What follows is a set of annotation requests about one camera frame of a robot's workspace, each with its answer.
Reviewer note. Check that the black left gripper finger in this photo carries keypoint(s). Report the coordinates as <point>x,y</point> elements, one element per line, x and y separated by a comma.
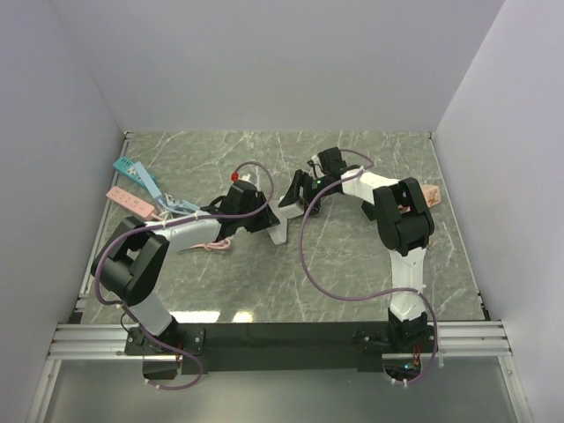
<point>271,213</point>
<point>255,226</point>

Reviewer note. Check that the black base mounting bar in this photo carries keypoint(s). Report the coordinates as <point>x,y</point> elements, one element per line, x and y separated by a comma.
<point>225,347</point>

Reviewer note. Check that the aluminium frame rail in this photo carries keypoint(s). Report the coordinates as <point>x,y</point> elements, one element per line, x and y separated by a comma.
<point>64,232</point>

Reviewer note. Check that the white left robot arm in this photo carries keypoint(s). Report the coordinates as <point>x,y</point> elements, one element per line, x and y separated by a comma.
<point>130,263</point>

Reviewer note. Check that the white triangular power strip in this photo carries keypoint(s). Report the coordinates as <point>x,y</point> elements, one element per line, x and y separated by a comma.
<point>278,233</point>

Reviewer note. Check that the pink power strip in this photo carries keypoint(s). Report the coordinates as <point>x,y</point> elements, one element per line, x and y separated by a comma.
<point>131,203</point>

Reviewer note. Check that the teal power strip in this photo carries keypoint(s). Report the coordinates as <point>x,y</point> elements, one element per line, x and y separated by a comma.
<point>127,168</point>

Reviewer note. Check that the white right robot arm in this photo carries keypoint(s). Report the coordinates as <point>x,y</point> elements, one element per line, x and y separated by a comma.
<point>398,207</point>

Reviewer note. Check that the white cube adapter with picture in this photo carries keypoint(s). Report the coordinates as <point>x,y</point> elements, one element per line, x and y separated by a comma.
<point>293,210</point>

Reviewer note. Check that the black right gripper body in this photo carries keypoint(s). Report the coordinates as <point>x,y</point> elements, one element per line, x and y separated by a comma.
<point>314,187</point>

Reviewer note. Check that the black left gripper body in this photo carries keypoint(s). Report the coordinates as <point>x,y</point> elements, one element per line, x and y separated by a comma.
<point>257,204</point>

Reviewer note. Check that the pink deer cube adapter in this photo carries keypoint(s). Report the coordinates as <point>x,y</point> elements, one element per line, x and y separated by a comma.
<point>431,194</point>

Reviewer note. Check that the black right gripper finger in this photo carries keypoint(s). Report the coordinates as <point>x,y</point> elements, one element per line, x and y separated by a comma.
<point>304,203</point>
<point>292,195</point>

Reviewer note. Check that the black cube adapter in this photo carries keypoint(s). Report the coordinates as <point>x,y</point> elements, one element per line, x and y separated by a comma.
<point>369,210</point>

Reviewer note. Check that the light blue power strip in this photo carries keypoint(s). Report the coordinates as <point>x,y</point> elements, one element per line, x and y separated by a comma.
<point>149,183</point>

